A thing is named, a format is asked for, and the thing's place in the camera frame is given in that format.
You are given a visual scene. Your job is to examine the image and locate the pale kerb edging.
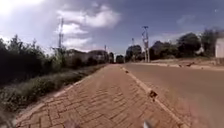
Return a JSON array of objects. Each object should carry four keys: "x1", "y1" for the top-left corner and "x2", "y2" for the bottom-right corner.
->
[{"x1": 12, "y1": 65, "x2": 107, "y2": 128}]

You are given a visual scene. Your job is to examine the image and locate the low buildings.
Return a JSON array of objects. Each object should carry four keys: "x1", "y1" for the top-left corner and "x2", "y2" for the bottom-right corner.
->
[{"x1": 65, "y1": 48, "x2": 111, "y2": 66}]

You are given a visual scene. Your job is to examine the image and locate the kerb between path and road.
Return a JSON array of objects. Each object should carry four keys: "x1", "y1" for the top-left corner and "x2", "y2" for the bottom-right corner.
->
[{"x1": 120, "y1": 65, "x2": 192, "y2": 128}]

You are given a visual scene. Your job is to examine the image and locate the weedy earth verge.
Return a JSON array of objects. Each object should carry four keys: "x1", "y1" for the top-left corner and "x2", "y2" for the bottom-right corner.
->
[{"x1": 0, "y1": 63, "x2": 108, "y2": 128}]

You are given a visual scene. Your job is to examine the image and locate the utility pole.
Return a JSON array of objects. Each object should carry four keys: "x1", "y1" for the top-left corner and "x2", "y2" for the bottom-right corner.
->
[{"x1": 141, "y1": 25, "x2": 151, "y2": 63}]

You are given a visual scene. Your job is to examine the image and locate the white building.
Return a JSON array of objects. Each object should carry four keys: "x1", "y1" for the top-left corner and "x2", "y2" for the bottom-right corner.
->
[{"x1": 214, "y1": 37, "x2": 224, "y2": 60}]

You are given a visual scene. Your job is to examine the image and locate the dark green hedge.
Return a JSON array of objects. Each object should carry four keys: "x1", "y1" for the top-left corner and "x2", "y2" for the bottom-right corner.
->
[{"x1": 0, "y1": 34, "x2": 74, "y2": 86}]

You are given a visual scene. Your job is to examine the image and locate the row of trees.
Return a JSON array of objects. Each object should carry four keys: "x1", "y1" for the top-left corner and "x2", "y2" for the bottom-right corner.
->
[{"x1": 124, "y1": 28, "x2": 224, "y2": 63}]

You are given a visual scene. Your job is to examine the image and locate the robot's own part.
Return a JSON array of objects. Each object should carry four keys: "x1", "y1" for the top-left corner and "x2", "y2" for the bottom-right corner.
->
[{"x1": 143, "y1": 121, "x2": 152, "y2": 128}]

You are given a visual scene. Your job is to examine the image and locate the lattice mast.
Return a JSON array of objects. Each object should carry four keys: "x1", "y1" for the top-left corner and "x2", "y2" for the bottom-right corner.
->
[{"x1": 57, "y1": 17, "x2": 65, "y2": 51}]

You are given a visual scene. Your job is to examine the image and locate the grey asphalt road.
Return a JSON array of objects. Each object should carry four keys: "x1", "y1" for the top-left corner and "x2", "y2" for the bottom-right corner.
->
[{"x1": 122, "y1": 62, "x2": 224, "y2": 128}]

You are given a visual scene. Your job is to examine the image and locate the red brick path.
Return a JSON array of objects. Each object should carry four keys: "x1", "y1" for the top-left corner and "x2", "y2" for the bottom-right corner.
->
[{"x1": 14, "y1": 63, "x2": 188, "y2": 128}]

